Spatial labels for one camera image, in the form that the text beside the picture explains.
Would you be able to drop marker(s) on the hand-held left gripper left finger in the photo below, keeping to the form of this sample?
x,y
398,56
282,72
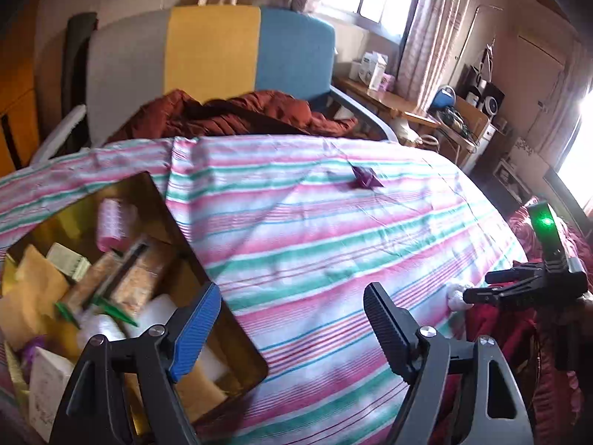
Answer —
x,y
194,329

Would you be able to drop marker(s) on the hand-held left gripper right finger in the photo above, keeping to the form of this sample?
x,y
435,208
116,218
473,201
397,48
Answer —
x,y
384,324

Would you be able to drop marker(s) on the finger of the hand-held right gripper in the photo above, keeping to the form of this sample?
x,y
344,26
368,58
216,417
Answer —
x,y
505,295
514,274

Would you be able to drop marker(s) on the gold tin box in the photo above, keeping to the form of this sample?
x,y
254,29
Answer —
x,y
241,357

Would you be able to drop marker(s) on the rice cracker packet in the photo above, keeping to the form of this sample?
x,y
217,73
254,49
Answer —
x,y
143,278
90,282

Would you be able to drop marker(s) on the pink roll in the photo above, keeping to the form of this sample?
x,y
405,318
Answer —
x,y
116,225

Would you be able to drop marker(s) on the small green white box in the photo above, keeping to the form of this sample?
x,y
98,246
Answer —
x,y
69,262

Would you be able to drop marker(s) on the gold foil packet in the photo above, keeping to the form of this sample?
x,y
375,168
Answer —
x,y
41,282

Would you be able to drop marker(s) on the red fleece garment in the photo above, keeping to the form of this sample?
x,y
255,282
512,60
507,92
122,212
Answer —
x,y
505,329

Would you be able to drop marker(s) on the striped tablecloth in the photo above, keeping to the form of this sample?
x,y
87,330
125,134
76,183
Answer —
x,y
324,250

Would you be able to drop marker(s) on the floral print cardboard box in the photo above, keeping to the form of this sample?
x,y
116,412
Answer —
x,y
532,157

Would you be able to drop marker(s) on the purple snack packet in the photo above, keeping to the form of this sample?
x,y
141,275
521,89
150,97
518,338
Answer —
x,y
363,178

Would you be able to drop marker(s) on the black speaker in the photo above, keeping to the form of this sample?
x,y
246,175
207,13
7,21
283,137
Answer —
x,y
492,99

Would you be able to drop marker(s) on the blue round container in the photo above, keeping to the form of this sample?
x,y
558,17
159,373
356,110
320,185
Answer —
x,y
442,99

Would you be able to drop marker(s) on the wooden side shelf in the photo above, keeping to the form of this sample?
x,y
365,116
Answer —
x,y
394,102

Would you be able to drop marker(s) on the red-brown quilted jacket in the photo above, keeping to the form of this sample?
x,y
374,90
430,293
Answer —
x,y
259,113

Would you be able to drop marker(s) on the pink tissue box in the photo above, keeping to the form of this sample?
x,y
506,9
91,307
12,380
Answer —
x,y
388,83

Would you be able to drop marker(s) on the white carton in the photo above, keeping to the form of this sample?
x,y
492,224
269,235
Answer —
x,y
377,72

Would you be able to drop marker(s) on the grey yellow blue chair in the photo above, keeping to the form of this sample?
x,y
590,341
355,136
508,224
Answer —
x,y
208,51

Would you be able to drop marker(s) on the black rolled mat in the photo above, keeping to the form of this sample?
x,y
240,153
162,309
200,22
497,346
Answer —
x,y
76,65

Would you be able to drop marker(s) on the wooden wardrobe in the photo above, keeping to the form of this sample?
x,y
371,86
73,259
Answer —
x,y
18,79

